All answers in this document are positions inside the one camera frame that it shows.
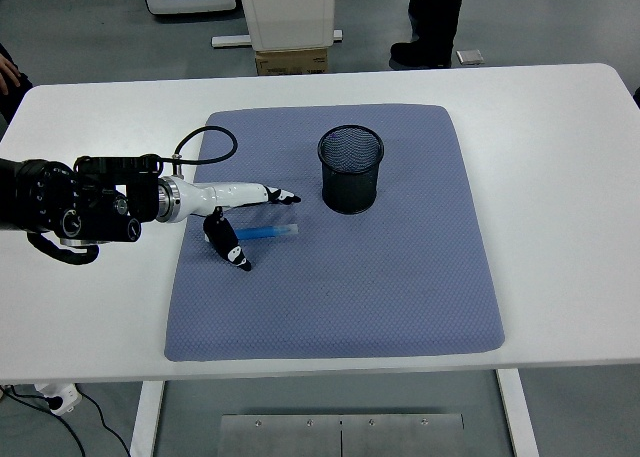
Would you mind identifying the blue-grey textured mat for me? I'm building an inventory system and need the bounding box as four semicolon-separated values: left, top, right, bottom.
163;103;506;363

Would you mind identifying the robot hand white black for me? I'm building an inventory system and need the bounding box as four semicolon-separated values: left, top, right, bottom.
177;179;303;272

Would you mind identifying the blue marker with clear cap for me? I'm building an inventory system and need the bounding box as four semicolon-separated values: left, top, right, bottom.
203;221;301;244

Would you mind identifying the white power strip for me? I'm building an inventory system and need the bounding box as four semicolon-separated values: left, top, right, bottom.
33;381;82;418

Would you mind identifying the white table leg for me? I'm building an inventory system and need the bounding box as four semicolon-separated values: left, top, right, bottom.
495;369;540;457
128;380;167;457

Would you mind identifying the person's hand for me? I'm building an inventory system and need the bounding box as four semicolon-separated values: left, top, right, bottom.
0;54;22;97

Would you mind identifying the black mesh pen holder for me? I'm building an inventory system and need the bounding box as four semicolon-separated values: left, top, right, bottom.
316;123;386;216

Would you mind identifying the cardboard box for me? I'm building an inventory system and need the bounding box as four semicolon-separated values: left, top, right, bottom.
254;46;330;77

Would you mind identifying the black floor cable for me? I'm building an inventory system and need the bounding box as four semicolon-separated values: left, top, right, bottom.
0;386;87;457
74;391;132;457

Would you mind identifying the white pedestal cabinet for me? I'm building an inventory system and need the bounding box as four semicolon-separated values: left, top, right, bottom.
210;0;344;52

